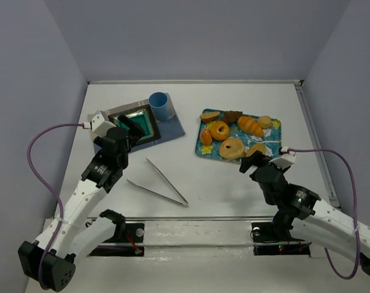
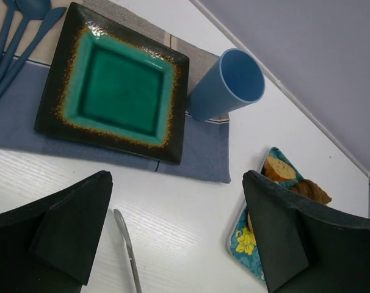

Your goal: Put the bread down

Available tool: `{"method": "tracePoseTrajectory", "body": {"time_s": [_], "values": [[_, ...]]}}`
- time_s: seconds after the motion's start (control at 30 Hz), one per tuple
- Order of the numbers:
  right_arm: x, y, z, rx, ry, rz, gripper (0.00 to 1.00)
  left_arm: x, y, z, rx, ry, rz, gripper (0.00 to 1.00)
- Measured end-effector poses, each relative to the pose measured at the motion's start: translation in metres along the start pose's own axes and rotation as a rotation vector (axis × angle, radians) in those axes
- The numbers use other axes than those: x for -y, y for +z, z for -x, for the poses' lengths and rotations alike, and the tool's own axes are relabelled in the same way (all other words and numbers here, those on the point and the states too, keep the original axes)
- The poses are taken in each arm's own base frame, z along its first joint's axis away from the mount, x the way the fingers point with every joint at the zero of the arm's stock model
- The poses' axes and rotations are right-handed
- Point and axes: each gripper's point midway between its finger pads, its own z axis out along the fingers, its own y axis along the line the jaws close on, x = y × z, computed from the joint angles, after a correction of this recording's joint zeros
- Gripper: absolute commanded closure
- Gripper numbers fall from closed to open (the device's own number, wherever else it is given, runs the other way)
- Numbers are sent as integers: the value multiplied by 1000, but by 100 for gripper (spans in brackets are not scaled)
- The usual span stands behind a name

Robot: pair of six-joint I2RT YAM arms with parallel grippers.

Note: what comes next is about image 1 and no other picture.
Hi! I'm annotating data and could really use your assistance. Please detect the orange glazed donut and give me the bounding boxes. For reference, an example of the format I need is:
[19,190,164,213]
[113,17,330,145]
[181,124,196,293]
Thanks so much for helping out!
[210,121,230,141]

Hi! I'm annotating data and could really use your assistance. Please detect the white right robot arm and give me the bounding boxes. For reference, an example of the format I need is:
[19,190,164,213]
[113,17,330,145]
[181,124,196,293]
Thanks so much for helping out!
[239,146,370,280]

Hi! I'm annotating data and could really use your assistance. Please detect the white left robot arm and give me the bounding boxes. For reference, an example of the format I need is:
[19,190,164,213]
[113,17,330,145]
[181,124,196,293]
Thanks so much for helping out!
[18,111,145,292]

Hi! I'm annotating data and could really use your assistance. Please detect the tan bread piece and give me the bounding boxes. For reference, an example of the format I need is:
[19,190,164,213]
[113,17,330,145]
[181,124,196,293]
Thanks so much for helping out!
[245,143,266,157]

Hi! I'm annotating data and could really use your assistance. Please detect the dark brown bread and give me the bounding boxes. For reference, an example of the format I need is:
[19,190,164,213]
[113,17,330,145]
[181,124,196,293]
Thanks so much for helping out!
[220,110,242,125]

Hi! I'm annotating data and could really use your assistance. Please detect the small oval bread roll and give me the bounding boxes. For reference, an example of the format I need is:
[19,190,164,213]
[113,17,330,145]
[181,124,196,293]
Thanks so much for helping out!
[199,128,213,146]

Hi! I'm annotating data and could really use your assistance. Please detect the green square plate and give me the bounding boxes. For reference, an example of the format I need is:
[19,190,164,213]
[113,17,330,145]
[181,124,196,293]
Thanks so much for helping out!
[108,105,161,145]

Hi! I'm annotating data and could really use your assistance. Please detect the pale large donut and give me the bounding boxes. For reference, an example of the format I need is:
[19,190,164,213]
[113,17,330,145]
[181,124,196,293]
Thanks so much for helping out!
[219,137,245,161]

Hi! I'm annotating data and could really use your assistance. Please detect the blue floral tray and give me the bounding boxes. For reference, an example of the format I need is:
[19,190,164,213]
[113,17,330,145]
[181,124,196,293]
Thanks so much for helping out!
[195,109,281,163]

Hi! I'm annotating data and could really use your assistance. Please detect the orange croissant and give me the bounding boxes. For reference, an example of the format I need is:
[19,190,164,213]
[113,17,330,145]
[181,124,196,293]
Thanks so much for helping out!
[237,116,264,137]

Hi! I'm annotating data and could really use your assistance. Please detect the blue cloth mat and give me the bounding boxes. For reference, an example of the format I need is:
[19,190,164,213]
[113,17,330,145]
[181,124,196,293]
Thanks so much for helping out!
[105,93,185,152]

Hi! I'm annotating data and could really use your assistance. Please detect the blue plastic cup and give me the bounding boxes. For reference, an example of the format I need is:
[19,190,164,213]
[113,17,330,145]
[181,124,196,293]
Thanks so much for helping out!
[148,92,170,121]

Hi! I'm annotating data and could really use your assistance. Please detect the small round bun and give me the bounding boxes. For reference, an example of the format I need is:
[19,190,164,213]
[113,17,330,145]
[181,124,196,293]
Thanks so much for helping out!
[257,115,272,129]

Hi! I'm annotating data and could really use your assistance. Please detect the sliced baguette piece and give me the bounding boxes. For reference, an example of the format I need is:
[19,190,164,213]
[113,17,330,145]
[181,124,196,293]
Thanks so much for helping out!
[200,111,220,124]

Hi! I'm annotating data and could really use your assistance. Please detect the metal tongs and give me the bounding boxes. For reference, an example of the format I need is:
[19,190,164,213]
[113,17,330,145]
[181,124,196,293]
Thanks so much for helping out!
[126,157,189,208]

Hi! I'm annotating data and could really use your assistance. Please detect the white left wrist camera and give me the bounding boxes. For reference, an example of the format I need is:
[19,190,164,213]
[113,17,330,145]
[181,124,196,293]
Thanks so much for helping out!
[91,110,115,137]

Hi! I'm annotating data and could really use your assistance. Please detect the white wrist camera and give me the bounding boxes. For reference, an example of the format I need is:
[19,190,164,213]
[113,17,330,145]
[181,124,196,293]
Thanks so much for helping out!
[91,110,115,137]
[269,146,296,169]

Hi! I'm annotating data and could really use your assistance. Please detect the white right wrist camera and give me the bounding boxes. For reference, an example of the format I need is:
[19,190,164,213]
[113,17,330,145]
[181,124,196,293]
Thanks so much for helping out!
[269,146,296,169]

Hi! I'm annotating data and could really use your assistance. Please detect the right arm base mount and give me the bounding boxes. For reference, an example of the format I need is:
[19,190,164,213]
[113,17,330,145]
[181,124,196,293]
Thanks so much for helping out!
[250,222,311,256]

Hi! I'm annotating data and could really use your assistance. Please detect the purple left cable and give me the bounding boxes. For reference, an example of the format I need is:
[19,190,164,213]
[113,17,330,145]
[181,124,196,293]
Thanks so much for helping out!
[27,123,88,290]

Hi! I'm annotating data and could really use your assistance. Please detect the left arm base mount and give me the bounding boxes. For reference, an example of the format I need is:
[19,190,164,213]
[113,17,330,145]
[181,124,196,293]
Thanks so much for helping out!
[89,209,145,257]

